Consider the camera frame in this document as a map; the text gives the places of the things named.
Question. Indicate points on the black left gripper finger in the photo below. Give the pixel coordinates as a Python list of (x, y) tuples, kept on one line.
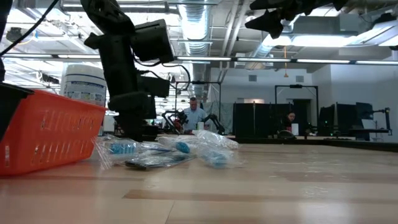
[(130, 124), (142, 121)]

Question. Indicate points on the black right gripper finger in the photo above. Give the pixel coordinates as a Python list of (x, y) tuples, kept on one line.
[(276, 28), (262, 21)]

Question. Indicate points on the bagged black comb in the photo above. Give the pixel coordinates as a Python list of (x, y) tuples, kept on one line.
[(155, 161)]

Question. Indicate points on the clear bag of cotton pads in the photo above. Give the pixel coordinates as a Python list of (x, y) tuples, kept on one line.
[(217, 138)]

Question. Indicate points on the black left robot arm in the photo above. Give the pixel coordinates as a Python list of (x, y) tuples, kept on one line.
[(109, 18)]

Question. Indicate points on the black background monitor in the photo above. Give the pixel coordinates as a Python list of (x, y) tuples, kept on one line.
[(151, 109)]

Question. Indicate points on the bright ceiling light panel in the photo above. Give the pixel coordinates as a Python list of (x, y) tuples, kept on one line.
[(311, 40)]

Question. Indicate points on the white wipes canister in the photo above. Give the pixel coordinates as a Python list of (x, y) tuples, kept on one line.
[(81, 84)]

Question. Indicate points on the person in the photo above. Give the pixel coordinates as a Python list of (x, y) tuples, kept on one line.
[(194, 116), (289, 119)]

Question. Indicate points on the small white cup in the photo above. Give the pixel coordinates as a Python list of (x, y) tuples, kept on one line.
[(201, 126), (294, 129)]

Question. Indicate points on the long ceiling light strip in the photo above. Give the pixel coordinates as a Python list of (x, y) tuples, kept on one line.
[(202, 58)]

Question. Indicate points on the orange slotted plastic basket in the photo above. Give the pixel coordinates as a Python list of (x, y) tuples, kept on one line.
[(46, 137)]

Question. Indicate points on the black partition panel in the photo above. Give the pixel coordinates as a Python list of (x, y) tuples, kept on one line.
[(258, 121)]

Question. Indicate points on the black dome-shaped object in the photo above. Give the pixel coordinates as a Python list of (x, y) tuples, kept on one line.
[(286, 134)]

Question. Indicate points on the black background workstation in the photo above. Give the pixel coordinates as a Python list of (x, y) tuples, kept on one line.
[(342, 119)]

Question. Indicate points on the black plastic bin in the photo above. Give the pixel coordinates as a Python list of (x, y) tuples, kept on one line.
[(9, 112)]

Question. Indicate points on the black ceiling-hung device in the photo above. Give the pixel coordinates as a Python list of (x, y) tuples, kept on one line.
[(14, 35)]

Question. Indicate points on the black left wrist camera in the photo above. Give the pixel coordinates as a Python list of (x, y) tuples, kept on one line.
[(155, 87)]

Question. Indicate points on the thin black station frame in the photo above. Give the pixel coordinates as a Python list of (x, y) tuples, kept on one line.
[(199, 82), (295, 86)]

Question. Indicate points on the silver ceiling air duct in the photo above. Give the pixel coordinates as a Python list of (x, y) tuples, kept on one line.
[(196, 31)]

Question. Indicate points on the black aluminium table frame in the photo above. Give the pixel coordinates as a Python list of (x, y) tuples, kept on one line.
[(357, 145)]

